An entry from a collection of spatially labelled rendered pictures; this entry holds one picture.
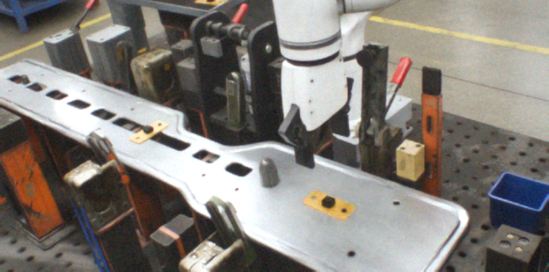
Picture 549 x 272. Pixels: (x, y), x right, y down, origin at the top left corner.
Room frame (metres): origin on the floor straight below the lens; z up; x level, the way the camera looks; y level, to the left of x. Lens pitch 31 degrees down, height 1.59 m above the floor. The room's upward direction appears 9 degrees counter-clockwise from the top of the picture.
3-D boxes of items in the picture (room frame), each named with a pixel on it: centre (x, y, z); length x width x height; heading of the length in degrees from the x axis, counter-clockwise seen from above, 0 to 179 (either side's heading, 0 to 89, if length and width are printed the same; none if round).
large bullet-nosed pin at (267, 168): (0.79, 0.03, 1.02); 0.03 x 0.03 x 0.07
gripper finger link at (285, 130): (0.66, -0.03, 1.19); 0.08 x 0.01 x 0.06; 136
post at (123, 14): (1.61, 0.38, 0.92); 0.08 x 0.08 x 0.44; 45
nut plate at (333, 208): (0.70, -0.06, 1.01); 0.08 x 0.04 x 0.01; 45
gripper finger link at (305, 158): (0.65, -0.02, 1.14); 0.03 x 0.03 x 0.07; 46
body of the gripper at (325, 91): (0.70, -0.06, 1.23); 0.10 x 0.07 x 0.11; 136
